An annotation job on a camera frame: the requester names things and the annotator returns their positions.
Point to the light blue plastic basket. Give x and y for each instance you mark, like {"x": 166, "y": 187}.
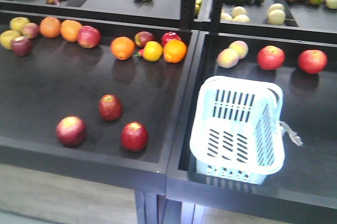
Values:
{"x": 236, "y": 133}

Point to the orange right of group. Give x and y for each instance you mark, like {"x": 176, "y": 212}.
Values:
{"x": 174, "y": 51}

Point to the orange of group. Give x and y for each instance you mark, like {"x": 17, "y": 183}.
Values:
{"x": 122, "y": 47}
{"x": 174, "y": 51}

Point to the yellow orange fruit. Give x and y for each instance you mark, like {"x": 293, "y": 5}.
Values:
{"x": 152, "y": 51}

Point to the red apple front right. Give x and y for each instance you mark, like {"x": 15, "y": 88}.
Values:
{"x": 134, "y": 137}

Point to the red chili pepper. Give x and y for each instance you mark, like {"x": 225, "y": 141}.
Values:
{"x": 139, "y": 53}

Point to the red apple front middle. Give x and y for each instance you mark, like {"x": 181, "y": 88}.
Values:
{"x": 110, "y": 107}

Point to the red bell pepper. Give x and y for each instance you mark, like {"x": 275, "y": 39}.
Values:
{"x": 168, "y": 36}

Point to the dark red apple behind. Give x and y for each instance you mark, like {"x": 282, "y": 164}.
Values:
{"x": 141, "y": 38}

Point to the orange left of group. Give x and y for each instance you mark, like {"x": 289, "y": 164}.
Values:
{"x": 122, "y": 47}

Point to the peach front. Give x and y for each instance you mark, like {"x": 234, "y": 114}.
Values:
{"x": 227, "y": 58}

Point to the peach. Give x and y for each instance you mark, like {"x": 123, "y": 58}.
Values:
{"x": 227, "y": 58}
{"x": 240, "y": 47}

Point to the black wooden display stand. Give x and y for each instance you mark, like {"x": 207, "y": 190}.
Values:
{"x": 60, "y": 79}

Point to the peach back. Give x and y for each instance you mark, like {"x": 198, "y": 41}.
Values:
{"x": 240, "y": 47}

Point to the red apple back left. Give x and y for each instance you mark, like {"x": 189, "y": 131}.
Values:
{"x": 88, "y": 37}

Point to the red apple front left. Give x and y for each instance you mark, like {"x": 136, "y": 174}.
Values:
{"x": 71, "y": 131}

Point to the red apple right tray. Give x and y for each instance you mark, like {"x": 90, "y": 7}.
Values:
{"x": 270, "y": 57}

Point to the clear plastic tag strip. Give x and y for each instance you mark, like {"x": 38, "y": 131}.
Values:
{"x": 294, "y": 137}

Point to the pale pear front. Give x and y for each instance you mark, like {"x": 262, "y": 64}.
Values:
{"x": 276, "y": 17}

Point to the orange back far left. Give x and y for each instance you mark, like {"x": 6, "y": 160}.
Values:
{"x": 50, "y": 27}

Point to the red apple far right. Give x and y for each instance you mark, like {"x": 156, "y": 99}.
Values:
{"x": 312, "y": 61}

